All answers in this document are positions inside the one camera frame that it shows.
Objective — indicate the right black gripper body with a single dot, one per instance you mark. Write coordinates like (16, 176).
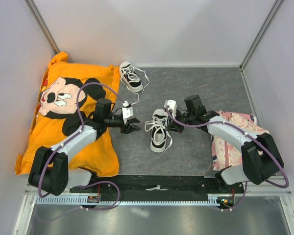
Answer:
(182, 118)

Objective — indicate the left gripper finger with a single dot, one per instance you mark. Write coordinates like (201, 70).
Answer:
(133, 120)
(132, 128)

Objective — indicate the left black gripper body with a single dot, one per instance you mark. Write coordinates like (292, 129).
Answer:
(125, 129)

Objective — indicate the black white sneaker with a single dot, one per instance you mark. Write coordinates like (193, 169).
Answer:
(130, 78)
(160, 137)

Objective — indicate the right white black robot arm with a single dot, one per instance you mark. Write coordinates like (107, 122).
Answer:
(260, 156)

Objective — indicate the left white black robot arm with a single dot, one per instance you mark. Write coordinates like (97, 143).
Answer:
(50, 169)

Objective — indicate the pink printed cloth bag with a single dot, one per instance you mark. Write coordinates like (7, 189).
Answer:
(225, 154)

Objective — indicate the white tape scrap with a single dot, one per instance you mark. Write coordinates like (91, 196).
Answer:
(158, 187)

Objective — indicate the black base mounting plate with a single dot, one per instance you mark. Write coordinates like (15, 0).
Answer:
(136, 188)

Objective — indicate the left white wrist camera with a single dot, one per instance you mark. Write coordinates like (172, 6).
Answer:
(127, 112)

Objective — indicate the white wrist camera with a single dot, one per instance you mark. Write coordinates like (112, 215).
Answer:
(171, 106)
(127, 112)

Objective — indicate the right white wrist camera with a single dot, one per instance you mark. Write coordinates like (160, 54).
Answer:
(171, 106)

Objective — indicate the grey slotted cable duct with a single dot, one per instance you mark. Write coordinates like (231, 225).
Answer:
(90, 201)

